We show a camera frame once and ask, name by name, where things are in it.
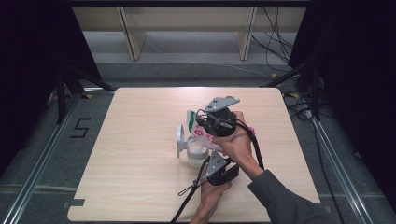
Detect bundle of black floor cables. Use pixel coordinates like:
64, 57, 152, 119
250, 7, 297, 73

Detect person's right hand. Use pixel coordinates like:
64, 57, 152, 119
212, 111, 260, 175

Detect beige wooden shelf unit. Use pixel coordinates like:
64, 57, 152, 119
72, 7, 307, 62

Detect aluminium floor rail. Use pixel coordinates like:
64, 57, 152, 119
1, 92, 82, 224
310, 117, 375, 224

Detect thin grey cord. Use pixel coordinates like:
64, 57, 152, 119
177, 183, 198, 197

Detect pink and white plastic bag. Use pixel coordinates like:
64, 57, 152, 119
186, 109, 257, 153

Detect thick black gripper cable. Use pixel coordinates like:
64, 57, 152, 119
170, 155, 213, 224
234, 119, 265, 172

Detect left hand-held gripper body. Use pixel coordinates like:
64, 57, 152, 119
205, 150, 241, 187

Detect black curtain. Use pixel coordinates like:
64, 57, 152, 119
0, 0, 102, 176
289, 0, 396, 204

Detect person's left hand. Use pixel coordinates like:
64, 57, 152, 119
199, 178, 233, 216

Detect black metal stand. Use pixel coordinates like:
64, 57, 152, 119
55, 64, 117, 125
261, 59, 322, 121

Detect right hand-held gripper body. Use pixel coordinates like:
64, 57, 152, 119
196, 95, 241, 139

